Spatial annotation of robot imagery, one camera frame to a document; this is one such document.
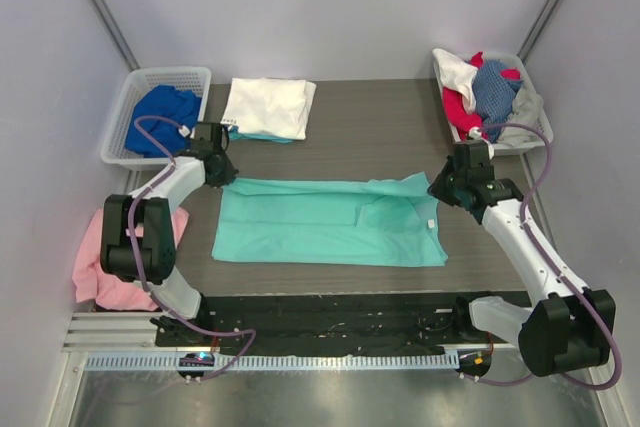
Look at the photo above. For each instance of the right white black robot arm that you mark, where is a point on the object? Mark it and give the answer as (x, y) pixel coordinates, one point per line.
(569, 326)

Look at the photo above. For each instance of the folded white t shirt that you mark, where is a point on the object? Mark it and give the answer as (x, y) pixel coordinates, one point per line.
(275, 107)

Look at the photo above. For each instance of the left white plastic basket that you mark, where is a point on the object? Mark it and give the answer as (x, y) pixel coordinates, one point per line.
(136, 85)

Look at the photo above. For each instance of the pink t shirt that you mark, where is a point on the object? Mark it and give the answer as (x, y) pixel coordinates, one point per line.
(92, 283)

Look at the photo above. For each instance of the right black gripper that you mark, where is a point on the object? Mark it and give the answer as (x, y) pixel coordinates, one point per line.
(439, 187)

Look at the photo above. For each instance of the aluminium frame rail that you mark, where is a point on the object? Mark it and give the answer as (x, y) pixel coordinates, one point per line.
(110, 329)

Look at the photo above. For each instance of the left corner metal post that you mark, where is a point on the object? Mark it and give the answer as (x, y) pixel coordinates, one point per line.
(115, 33)

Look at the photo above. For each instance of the teal t shirt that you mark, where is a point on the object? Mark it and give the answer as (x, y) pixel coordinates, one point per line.
(389, 223)

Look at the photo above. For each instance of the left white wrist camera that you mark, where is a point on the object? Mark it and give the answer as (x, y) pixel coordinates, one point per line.
(185, 131)

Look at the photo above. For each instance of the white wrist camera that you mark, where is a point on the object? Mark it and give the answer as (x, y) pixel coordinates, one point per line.
(185, 131)
(475, 133)

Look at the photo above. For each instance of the white plastic basket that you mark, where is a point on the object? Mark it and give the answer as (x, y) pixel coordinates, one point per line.
(540, 123)
(136, 85)

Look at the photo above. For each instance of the blue checkered shirt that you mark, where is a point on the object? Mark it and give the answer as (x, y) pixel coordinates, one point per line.
(495, 88)

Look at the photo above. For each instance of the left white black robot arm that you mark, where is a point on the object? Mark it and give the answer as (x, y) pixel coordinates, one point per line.
(137, 239)

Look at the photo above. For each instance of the white crumpled shirt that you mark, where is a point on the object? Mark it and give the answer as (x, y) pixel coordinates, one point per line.
(457, 75)

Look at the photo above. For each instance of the right white plastic basket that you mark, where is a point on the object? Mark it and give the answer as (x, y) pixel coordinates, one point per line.
(540, 123)

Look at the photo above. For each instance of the right corner metal post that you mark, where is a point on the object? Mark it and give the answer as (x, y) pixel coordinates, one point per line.
(552, 2)

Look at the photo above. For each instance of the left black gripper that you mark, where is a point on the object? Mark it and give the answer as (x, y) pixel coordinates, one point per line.
(226, 173)

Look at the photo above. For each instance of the corner metal post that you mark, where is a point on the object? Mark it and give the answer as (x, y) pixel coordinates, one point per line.
(552, 2)
(115, 33)

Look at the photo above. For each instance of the red shirt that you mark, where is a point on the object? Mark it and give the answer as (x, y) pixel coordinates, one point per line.
(461, 121)

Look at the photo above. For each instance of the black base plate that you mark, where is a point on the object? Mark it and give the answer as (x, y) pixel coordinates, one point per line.
(402, 303)

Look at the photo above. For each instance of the grey shirt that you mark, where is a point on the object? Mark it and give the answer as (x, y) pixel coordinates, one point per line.
(526, 109)

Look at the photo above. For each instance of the slotted cable duct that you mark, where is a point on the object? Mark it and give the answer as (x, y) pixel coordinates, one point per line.
(200, 361)

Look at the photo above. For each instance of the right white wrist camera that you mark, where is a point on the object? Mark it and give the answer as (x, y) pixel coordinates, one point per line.
(475, 133)

